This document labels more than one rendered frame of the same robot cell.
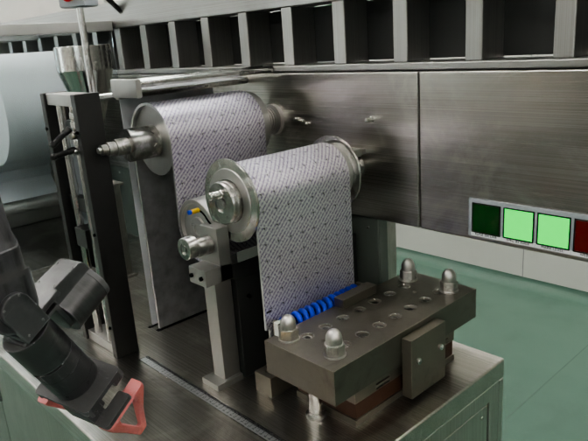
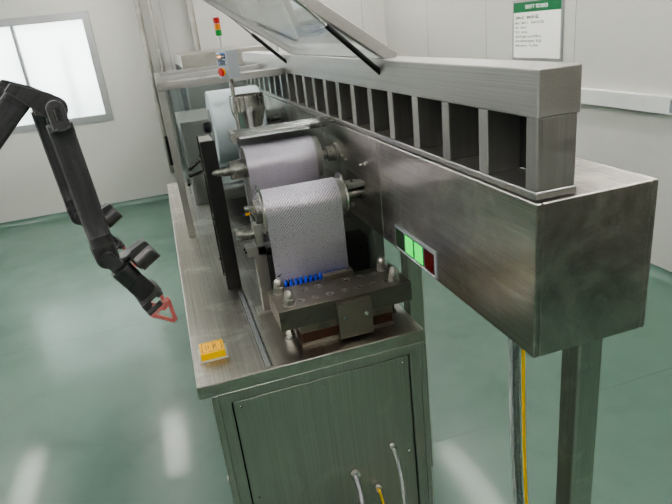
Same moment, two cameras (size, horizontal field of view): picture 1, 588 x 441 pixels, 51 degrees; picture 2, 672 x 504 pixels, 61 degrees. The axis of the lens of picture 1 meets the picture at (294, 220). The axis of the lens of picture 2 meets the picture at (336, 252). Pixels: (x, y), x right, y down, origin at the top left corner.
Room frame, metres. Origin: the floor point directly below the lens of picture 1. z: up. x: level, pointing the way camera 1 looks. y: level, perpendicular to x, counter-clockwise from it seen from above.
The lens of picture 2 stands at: (-0.37, -0.85, 1.75)
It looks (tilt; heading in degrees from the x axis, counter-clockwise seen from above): 21 degrees down; 27
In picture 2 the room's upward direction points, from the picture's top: 7 degrees counter-clockwise
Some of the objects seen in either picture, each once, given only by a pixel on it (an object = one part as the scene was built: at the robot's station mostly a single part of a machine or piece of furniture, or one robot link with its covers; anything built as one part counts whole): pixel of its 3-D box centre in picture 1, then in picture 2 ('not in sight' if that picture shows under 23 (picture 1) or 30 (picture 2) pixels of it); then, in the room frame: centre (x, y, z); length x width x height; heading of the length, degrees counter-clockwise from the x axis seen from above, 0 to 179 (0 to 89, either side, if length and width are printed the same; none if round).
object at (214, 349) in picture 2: not in sight; (212, 350); (0.76, 0.17, 0.91); 0.07 x 0.07 x 0.02; 42
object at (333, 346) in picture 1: (333, 341); (288, 297); (0.87, -0.05, 1.05); 0.04 x 0.04 x 0.04
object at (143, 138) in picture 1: (140, 143); (238, 169); (1.20, 0.29, 1.33); 0.06 x 0.06 x 0.06; 42
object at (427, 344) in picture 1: (425, 358); (355, 317); (0.95, -0.21, 0.96); 0.10 x 0.03 x 0.11; 132
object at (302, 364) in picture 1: (377, 327); (339, 295); (1.01, -0.14, 1.00); 0.40 x 0.16 x 0.06; 132
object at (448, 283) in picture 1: (449, 279); (393, 273); (1.08, -0.29, 1.05); 0.04 x 0.04 x 0.04
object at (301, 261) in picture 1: (309, 262); (310, 251); (1.07, -0.02, 1.11); 0.23 x 0.01 x 0.18; 132
